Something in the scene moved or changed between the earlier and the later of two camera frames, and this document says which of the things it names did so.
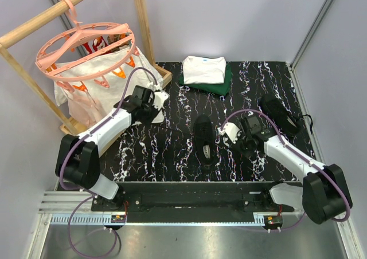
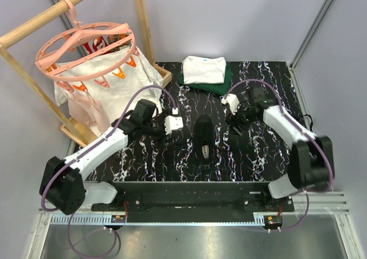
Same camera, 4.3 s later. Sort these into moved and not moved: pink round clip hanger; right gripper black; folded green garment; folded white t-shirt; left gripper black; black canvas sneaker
Moved: right gripper black; left gripper black
Not moved: pink round clip hanger; black canvas sneaker; folded green garment; folded white t-shirt
